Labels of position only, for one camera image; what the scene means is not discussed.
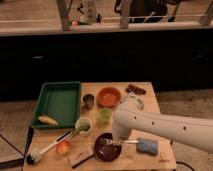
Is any green spoon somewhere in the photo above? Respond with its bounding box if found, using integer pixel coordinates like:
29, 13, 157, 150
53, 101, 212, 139
70, 125, 90, 138

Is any black cable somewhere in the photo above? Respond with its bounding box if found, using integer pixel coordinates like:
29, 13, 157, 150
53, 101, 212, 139
170, 139, 198, 171

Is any wooden block with black handle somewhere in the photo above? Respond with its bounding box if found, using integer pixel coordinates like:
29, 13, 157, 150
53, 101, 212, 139
68, 149, 94, 168

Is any blue sponge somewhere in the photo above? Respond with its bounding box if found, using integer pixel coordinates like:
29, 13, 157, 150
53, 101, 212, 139
136, 138, 158, 156

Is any wooden table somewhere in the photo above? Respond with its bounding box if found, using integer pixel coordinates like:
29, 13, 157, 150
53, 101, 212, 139
23, 82, 176, 171

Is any small green cup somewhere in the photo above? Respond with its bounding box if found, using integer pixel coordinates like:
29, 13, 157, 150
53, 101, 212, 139
99, 108, 112, 123

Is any orange bowl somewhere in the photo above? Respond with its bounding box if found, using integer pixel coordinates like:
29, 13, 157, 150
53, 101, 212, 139
97, 87, 121, 107

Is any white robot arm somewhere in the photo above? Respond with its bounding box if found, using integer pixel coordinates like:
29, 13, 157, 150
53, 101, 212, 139
112, 93, 213, 153

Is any white mug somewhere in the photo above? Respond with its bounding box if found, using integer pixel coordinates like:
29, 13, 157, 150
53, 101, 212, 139
75, 117, 92, 136

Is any silver metal fork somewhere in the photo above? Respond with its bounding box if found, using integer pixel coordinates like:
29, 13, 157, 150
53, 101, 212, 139
100, 138, 139, 145

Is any white dish brush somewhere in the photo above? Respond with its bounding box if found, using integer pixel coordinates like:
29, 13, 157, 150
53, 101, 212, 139
26, 131, 72, 165

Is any green plastic tray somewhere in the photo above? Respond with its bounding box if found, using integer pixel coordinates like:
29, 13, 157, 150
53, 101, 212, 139
31, 82, 81, 129

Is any dark purple bowl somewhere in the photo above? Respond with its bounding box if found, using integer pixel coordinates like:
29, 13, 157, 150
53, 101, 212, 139
94, 133, 122, 162

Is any red yellow apple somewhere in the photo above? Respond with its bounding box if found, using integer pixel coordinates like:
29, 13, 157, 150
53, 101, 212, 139
56, 140, 71, 156

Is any small metal cup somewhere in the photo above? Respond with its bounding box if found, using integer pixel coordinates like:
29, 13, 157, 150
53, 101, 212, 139
83, 94, 94, 110

